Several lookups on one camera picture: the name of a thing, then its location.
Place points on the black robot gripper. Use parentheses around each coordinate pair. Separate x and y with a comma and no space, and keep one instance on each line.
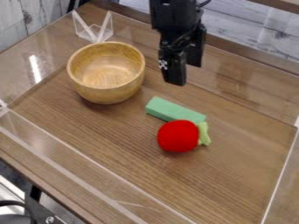
(176,19)

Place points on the green rectangular block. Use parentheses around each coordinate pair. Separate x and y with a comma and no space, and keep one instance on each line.
(170,111)

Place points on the light wooden bowl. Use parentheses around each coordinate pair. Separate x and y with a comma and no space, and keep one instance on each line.
(107,72)

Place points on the red plush apple toy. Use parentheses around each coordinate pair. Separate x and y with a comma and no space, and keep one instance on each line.
(180,136)

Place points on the clear acrylic front barrier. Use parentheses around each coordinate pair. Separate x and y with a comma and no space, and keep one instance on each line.
(94,192)

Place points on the clear acrylic corner bracket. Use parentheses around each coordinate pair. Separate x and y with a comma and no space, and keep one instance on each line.
(95,33)

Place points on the black table leg bracket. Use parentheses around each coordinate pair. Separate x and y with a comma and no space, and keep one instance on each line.
(42,214)

